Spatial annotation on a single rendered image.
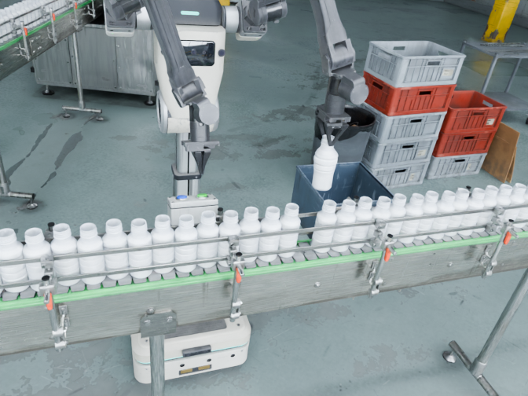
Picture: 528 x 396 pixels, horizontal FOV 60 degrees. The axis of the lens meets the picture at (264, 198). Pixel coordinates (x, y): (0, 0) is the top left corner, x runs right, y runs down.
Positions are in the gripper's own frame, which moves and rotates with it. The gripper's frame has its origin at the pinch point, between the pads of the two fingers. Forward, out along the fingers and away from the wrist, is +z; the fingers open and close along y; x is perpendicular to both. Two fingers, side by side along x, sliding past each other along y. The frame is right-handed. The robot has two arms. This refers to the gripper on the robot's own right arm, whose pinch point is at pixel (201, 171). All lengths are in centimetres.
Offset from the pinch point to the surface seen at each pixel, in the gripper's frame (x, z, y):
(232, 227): -18.7, 12.2, 4.3
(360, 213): -17.4, 12.3, 43.7
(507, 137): 174, 17, 304
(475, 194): -18, 10, 86
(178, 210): -3.9, 10.1, -7.7
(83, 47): 361, -64, -40
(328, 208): -18.4, 9.6, 32.5
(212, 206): -3.8, 9.8, 2.2
